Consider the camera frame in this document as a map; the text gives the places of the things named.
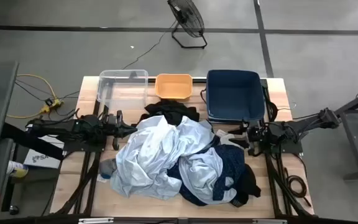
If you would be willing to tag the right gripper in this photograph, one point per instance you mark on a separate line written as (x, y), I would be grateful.
(256, 137)

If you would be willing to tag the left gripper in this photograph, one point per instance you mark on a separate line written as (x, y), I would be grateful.
(117, 130)

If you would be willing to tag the navy dotted garment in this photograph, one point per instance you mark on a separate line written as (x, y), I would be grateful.
(233, 161)

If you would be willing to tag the grey blue sock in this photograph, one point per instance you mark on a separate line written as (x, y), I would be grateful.
(107, 168)

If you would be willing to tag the black garment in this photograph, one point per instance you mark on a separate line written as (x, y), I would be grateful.
(169, 110)

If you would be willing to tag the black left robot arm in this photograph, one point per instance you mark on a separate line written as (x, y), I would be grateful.
(61, 127)

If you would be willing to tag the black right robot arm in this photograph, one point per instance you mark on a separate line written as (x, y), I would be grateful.
(303, 124)

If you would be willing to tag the clear plastic bin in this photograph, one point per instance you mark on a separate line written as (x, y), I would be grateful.
(121, 93)

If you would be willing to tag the orange plastic tub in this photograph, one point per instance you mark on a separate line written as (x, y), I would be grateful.
(173, 87)

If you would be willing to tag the white paper sheet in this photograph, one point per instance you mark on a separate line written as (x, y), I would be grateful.
(56, 141)

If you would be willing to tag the white printed cardboard box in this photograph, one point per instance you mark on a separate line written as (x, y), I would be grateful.
(42, 158)

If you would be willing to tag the black diagonal strut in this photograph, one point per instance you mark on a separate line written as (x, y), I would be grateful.
(26, 141)

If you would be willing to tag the white yellow spray can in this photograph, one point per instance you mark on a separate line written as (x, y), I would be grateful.
(17, 169)

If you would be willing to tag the black floor fan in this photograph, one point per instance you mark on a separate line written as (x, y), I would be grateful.
(186, 15)

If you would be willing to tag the black caster wheel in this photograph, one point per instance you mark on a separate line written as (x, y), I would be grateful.
(13, 210)

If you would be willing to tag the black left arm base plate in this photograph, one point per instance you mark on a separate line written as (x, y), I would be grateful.
(82, 147)

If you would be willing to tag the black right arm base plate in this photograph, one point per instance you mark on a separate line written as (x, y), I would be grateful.
(291, 148)

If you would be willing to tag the silver metal bracket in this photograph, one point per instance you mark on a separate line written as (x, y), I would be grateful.
(95, 220)
(269, 221)

